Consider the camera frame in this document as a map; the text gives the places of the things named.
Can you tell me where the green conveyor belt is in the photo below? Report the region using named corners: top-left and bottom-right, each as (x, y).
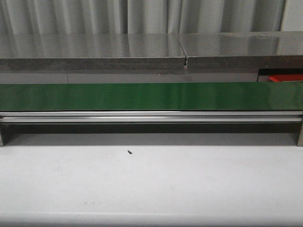
top-left (0, 82), bottom-right (303, 112)

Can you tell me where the grey stone counter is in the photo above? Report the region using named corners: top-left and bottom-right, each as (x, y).
top-left (0, 31), bottom-right (303, 84)

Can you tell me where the white curtain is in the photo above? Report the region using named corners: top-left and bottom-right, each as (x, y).
top-left (0, 0), bottom-right (285, 35)

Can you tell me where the red tray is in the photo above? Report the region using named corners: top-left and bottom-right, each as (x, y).
top-left (268, 74), bottom-right (303, 82)

